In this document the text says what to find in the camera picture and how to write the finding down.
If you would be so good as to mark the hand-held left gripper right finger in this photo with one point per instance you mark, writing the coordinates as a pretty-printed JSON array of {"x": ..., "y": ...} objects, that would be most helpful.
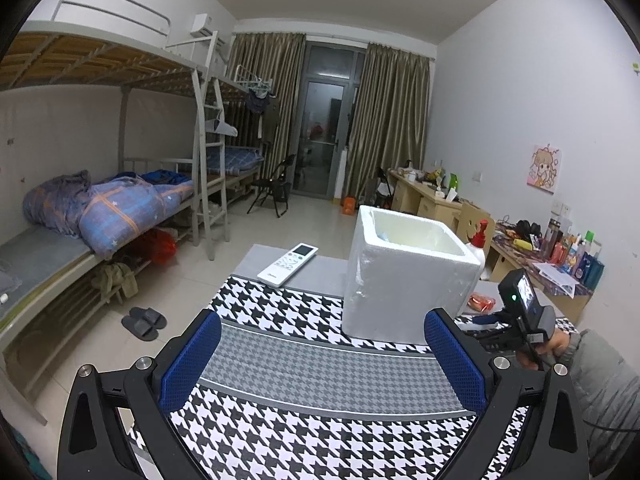
[{"x": 455, "y": 360}]

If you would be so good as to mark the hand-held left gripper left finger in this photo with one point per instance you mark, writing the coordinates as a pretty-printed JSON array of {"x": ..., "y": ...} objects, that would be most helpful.
[{"x": 192, "y": 360}]

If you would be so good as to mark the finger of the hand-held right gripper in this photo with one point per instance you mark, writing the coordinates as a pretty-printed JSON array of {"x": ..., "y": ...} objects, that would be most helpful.
[
  {"x": 492, "y": 337},
  {"x": 487, "y": 319}
]

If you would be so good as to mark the white foam box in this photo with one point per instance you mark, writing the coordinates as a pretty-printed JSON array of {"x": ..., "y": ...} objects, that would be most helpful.
[{"x": 400, "y": 290}]

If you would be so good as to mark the blue face mask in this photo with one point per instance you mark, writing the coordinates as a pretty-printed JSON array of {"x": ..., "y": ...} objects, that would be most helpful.
[{"x": 383, "y": 236}]

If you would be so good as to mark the person's right forearm grey sleeve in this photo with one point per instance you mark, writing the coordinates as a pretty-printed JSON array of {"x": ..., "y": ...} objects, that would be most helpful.
[{"x": 600, "y": 385}]

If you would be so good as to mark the person's right hand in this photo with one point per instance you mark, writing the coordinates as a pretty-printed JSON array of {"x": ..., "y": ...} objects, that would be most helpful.
[{"x": 555, "y": 345}]

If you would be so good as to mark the red snack packet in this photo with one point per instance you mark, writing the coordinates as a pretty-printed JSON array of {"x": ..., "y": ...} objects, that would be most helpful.
[{"x": 481, "y": 302}]

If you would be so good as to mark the wooden desk with patterned top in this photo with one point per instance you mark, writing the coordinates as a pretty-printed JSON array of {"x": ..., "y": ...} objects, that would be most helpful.
[{"x": 505, "y": 265}]

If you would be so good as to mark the printed paper sheets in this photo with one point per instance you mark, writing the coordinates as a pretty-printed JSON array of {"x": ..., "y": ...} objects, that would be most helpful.
[{"x": 557, "y": 275}]

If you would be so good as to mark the yellow object on desk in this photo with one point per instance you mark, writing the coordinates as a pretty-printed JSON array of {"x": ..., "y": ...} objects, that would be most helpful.
[{"x": 520, "y": 245}]

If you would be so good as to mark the black slipper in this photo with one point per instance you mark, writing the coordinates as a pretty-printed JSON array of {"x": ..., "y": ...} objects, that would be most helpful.
[
  {"x": 140, "y": 330},
  {"x": 150, "y": 317}
]

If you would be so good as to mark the group of toiletry bottles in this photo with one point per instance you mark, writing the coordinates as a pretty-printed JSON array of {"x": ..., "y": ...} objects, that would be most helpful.
[{"x": 580, "y": 260}]

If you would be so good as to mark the black headphones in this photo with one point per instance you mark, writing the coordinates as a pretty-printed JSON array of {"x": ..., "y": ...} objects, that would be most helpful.
[{"x": 527, "y": 229}]

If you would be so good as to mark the white pump bottle red nozzle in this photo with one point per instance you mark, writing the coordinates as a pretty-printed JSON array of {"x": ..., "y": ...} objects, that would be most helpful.
[{"x": 480, "y": 235}]

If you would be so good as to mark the wooden chair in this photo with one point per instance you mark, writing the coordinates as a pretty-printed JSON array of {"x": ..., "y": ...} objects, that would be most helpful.
[{"x": 472, "y": 217}]

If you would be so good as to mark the houndstooth table cloth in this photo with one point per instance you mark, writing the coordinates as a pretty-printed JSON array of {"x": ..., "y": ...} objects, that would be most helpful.
[{"x": 300, "y": 350}]

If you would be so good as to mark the olive clothes pile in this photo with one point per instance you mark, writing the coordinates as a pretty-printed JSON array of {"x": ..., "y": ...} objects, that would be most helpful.
[{"x": 115, "y": 282}]

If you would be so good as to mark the red bag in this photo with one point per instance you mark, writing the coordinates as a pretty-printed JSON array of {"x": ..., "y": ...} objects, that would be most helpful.
[{"x": 157, "y": 247}]

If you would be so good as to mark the wooden desk with drawers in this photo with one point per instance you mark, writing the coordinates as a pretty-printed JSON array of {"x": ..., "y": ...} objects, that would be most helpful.
[{"x": 425, "y": 205}]

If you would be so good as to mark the white remote control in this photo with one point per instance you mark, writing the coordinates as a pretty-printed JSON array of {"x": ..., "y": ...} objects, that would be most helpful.
[{"x": 290, "y": 262}]

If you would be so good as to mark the green bag on desk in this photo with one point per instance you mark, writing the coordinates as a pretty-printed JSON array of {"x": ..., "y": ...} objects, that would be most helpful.
[{"x": 453, "y": 181}]

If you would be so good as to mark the blue plaid quilt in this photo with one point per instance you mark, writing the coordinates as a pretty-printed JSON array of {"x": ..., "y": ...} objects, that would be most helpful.
[{"x": 125, "y": 210}]

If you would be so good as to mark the orange floor object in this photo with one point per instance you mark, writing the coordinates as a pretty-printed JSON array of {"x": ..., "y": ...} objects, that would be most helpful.
[{"x": 349, "y": 206}]

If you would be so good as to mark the blue clothes on bed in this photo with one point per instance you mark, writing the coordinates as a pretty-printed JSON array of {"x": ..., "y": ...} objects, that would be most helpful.
[{"x": 165, "y": 178}]

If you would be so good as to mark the black folding chair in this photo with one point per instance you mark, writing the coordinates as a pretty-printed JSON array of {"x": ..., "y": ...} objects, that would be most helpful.
[{"x": 280, "y": 185}]

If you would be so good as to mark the purple grey blanket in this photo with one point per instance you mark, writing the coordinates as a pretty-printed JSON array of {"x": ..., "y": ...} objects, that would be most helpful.
[{"x": 55, "y": 195}]

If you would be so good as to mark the brown curtain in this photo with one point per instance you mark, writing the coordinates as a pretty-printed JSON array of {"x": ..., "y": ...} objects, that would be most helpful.
[
  {"x": 265, "y": 100},
  {"x": 390, "y": 120}
]

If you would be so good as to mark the white bunk bed ladder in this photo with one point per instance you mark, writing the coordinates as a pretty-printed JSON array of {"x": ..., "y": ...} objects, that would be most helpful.
[{"x": 200, "y": 135}]

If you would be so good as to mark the white clothes hanger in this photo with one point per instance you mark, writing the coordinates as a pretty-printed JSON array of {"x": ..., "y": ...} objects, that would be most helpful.
[{"x": 220, "y": 126}]

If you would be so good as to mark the glass balcony door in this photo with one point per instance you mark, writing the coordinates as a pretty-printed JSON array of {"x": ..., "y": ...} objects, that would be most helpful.
[{"x": 325, "y": 130}]

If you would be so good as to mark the hanging dark clothes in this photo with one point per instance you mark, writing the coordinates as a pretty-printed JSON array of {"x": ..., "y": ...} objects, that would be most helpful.
[{"x": 262, "y": 110}]

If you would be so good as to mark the white metal bunk bed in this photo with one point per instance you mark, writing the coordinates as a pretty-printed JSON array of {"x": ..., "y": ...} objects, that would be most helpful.
[{"x": 100, "y": 55}]

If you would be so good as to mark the white air conditioner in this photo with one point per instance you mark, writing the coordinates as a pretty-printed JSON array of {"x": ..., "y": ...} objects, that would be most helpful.
[{"x": 201, "y": 25}]

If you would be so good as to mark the white wall switch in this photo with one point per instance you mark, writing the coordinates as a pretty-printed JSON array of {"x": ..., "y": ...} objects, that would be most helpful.
[{"x": 561, "y": 210}]

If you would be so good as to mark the cartoon wall poster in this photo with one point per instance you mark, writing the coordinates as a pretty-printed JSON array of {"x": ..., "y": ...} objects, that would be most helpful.
[{"x": 544, "y": 169}]

